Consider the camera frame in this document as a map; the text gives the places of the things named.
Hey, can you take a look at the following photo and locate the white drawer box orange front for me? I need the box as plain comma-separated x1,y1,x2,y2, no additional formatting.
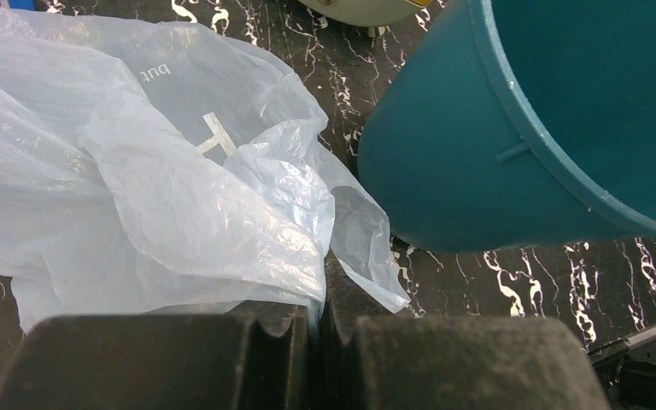
299,0,432,32

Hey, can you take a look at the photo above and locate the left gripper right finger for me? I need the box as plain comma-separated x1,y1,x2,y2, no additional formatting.
319,256,610,409

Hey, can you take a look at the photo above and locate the light blue plastic bag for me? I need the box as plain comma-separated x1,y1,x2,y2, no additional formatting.
0,7,409,331

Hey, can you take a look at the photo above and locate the teal plastic trash bin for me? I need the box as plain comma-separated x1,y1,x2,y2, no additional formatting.
357,1,656,253

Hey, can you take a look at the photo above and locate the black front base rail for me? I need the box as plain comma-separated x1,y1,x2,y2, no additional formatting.
589,325,656,409

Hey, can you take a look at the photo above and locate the blue stapler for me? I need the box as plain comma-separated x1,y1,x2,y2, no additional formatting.
0,0,36,11

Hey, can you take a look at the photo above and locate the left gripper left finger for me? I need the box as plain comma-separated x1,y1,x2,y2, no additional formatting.
0,302,308,409

